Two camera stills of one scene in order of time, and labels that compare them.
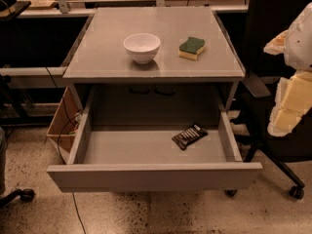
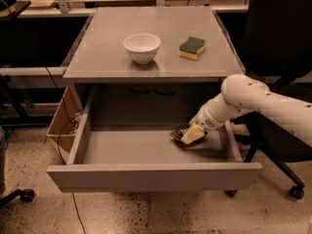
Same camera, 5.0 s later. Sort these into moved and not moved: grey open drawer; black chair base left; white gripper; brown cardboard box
Moved: white gripper
Not moved: brown cardboard box; black chair base left; grey open drawer
